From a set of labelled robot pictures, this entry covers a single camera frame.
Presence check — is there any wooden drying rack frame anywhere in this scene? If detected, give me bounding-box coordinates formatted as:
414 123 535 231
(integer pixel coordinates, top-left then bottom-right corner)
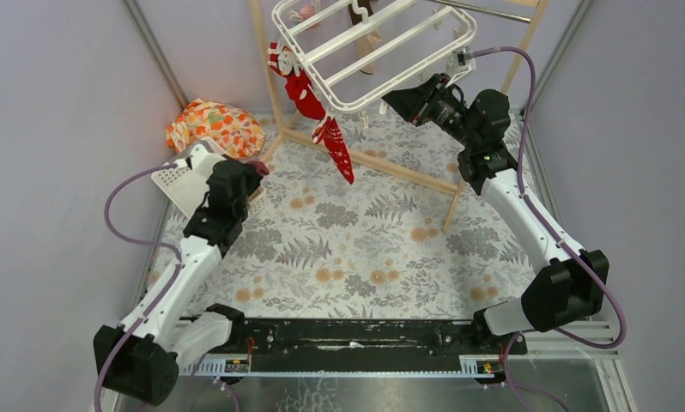
248 0 549 232

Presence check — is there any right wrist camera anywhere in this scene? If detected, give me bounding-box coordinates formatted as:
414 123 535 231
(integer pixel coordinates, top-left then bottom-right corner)
446 47 476 82

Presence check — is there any red santa sock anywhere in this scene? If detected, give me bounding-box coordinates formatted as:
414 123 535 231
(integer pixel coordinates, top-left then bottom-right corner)
267 42 326 121

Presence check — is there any metal hanging rod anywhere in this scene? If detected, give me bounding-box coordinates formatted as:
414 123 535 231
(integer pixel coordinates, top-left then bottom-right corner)
428 0 532 24

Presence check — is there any red patterned sock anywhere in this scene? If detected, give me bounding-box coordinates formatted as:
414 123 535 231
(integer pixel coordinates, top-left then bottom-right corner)
312 116 355 185

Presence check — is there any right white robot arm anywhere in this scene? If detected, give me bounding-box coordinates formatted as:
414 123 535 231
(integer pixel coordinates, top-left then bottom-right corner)
383 74 609 354

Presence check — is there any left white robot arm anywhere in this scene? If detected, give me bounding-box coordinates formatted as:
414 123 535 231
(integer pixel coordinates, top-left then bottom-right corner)
93 156 270 411

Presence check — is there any pink brown sock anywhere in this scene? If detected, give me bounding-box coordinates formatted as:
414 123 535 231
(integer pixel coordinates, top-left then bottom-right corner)
247 161 270 176

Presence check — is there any white plastic basket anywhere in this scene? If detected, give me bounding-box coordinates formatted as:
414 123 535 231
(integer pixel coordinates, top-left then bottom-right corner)
150 136 267 220

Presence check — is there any white clip sock hanger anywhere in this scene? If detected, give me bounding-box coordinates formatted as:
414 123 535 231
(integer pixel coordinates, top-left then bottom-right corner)
269 0 478 114

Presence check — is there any white slotted cable duct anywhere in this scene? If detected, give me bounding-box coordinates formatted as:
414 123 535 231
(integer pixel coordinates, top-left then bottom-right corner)
181 354 503 379

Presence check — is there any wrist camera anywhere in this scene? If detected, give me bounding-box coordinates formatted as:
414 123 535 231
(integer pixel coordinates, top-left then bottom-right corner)
187 138 227 178
446 47 476 82

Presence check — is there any brown beige sock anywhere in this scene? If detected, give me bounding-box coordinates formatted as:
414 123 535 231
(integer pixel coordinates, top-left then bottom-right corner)
348 0 383 76

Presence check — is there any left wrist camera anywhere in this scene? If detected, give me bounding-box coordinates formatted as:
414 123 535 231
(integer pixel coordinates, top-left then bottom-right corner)
187 138 227 178

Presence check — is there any orange floral cloth bundle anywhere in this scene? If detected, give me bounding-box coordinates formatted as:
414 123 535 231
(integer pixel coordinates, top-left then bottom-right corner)
166 99 266 159

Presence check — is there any floral patterned mat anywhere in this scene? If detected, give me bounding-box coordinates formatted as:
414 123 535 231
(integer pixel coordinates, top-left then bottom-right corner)
143 111 574 321

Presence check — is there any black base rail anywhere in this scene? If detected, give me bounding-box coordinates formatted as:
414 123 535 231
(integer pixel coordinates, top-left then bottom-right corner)
203 318 527 369

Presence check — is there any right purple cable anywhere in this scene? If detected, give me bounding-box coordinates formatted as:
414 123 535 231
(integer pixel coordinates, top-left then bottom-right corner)
467 46 628 412

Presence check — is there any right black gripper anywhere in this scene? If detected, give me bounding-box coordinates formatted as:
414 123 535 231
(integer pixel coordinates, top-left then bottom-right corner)
382 74 477 149

